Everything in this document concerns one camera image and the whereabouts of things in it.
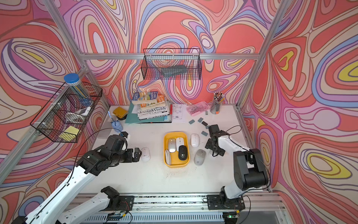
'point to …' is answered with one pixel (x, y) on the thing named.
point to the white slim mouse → (168, 157)
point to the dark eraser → (204, 123)
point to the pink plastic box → (195, 108)
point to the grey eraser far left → (191, 122)
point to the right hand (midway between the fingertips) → (214, 151)
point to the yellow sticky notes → (70, 134)
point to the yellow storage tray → (176, 149)
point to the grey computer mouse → (199, 157)
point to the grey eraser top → (200, 120)
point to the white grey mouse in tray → (172, 143)
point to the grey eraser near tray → (204, 133)
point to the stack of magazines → (150, 104)
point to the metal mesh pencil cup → (216, 103)
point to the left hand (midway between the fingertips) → (136, 153)
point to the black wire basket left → (64, 118)
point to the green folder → (132, 118)
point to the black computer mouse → (182, 152)
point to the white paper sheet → (179, 113)
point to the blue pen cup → (117, 126)
